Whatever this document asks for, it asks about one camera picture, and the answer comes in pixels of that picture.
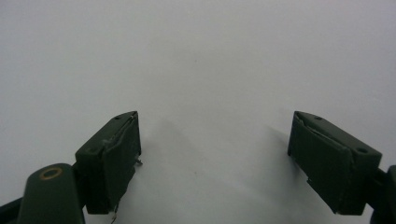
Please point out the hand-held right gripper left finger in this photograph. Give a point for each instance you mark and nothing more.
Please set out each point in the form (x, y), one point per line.
(109, 168)

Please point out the grey-blue table mat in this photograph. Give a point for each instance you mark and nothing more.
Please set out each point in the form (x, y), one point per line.
(199, 62)

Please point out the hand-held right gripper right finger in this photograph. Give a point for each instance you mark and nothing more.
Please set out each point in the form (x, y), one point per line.
(336, 168)

